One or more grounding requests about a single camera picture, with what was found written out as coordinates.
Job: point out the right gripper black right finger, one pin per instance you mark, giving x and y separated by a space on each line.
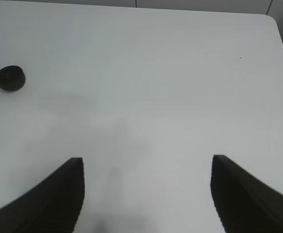
244 203

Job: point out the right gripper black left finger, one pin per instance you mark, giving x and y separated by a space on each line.
53 206

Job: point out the small black teacup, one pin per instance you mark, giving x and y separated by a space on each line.
12 78

